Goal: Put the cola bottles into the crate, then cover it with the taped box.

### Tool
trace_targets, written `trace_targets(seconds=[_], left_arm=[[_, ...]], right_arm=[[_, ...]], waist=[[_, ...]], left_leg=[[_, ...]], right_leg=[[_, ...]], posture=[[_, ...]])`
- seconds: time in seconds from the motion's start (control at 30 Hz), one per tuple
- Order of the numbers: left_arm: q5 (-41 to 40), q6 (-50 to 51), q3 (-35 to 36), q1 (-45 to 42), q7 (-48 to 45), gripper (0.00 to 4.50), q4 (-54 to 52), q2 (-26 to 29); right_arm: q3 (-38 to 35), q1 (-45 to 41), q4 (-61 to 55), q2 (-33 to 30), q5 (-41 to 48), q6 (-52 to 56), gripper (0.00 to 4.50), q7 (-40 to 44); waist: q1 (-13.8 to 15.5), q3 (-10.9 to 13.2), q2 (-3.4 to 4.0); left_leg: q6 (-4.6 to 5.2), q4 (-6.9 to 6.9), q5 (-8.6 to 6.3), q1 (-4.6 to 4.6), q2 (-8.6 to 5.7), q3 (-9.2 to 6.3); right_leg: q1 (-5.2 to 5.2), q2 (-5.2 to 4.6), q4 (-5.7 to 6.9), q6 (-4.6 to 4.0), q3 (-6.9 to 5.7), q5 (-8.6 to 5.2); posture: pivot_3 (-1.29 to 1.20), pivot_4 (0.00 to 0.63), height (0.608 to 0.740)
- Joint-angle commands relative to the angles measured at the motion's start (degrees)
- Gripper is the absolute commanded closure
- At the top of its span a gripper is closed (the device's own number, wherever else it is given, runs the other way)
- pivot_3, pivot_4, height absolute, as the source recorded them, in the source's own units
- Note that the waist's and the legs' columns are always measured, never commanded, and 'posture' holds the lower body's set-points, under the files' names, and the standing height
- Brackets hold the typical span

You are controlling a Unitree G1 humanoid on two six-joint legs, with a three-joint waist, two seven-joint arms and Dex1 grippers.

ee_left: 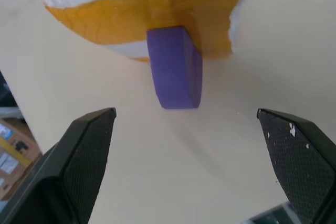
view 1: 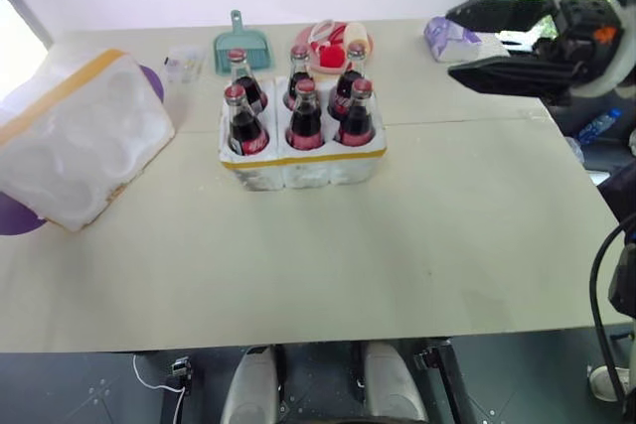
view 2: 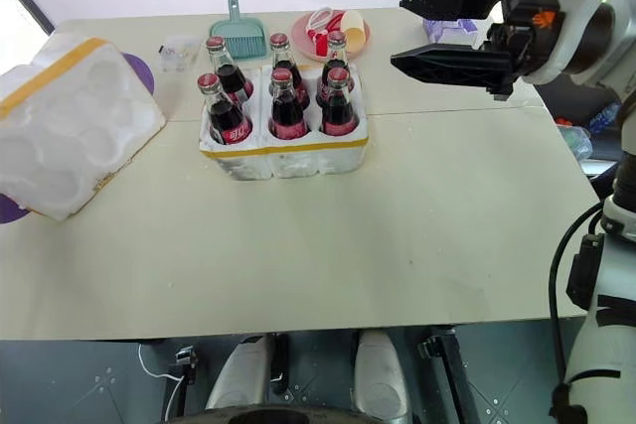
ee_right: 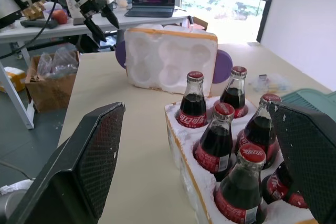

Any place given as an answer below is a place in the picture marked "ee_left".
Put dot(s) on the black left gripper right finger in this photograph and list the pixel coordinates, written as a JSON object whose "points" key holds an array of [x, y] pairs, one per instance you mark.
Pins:
{"points": [[299, 161]]}

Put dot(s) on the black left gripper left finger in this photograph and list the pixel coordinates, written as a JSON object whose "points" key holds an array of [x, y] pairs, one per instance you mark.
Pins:
{"points": [[76, 166]]}

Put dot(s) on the dark crate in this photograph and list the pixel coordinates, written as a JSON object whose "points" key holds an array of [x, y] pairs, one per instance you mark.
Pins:
{"points": [[273, 214]]}

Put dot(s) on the brown cardboard box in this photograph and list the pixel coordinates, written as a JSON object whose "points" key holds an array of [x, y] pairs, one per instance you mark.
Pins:
{"points": [[14, 155]]}

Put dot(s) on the white foam box with tape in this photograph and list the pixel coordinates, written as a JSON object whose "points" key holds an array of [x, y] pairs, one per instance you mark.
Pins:
{"points": [[131, 11]]}

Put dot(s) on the purple rounded block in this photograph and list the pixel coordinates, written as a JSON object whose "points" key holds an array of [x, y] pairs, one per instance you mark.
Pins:
{"points": [[174, 72]]}

